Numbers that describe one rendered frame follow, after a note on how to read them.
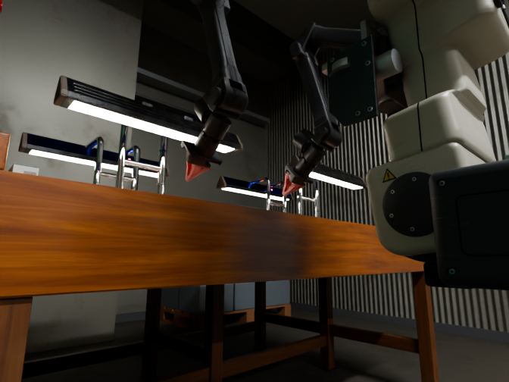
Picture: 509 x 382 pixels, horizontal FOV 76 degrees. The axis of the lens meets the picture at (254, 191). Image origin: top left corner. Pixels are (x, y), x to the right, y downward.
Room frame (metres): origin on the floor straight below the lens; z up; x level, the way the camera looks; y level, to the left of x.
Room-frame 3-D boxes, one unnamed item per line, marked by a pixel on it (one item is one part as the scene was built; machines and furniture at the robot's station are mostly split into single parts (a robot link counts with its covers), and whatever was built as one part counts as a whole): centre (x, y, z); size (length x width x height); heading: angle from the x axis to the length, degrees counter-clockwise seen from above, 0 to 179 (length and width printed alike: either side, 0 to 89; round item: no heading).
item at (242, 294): (3.64, 0.29, 0.58); 1.18 x 0.78 x 1.16; 132
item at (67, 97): (1.00, 0.30, 1.08); 0.62 x 0.08 x 0.07; 133
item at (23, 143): (1.40, 0.68, 1.08); 0.62 x 0.08 x 0.07; 133
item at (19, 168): (0.53, 0.39, 0.78); 0.06 x 0.04 x 0.02; 43
